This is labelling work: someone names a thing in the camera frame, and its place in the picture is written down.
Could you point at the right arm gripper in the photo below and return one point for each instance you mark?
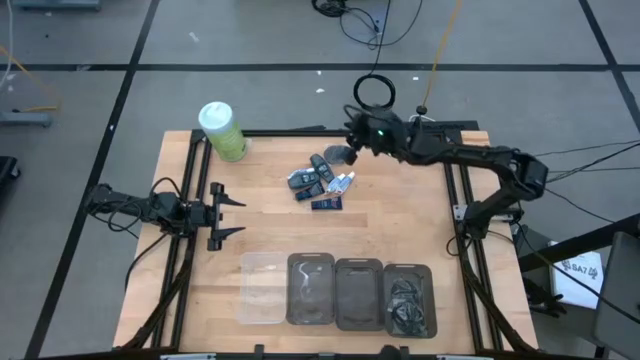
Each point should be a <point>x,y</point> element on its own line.
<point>357,125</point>

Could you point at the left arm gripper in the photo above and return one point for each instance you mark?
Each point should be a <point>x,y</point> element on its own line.
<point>215,220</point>

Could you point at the dark key fob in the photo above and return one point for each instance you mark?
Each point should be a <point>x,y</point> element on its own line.
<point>304,179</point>

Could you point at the smoky grey plastic bin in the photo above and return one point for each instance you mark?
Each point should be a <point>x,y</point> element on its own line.
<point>360,300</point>
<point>430,280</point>
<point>310,300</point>

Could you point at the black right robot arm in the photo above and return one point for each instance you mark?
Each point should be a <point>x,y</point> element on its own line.
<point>465,152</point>

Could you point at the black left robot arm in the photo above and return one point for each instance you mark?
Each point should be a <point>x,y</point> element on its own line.
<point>125,205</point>

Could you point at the small dark blue tube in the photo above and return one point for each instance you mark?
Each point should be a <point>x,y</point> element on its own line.
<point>327,203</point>

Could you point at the small black tube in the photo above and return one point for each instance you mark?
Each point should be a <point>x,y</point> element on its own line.
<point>310,191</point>

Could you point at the green wipes canister white lid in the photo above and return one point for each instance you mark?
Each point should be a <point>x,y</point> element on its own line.
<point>225,140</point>

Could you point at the clear plastic container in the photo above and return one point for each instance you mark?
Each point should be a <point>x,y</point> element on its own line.
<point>262,300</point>

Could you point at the black equipment piece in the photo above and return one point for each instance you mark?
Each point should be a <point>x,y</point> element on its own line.
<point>7,172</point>

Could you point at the black metal beam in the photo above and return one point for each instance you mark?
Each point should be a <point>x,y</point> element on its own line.
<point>575,245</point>

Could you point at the black stand foot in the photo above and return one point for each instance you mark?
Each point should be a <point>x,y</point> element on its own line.
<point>545,300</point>

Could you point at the white printed cardboard box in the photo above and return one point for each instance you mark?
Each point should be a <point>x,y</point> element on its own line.
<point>575,277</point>

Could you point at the dark grey panel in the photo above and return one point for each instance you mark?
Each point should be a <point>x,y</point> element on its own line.
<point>620,300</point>

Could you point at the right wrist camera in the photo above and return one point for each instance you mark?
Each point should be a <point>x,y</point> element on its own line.
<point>380,133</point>

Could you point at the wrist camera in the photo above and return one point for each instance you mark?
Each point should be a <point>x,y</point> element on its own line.
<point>167,207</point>
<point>380,133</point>

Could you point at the black metal table frame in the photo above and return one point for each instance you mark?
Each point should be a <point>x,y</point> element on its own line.
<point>300,133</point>

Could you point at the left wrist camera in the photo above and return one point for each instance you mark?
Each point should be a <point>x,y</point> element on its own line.
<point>167,207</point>

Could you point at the black ball-head post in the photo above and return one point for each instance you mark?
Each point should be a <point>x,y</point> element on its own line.
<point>421,109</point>

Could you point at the grey base plate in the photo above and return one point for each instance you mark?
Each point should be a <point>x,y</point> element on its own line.
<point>25,119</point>

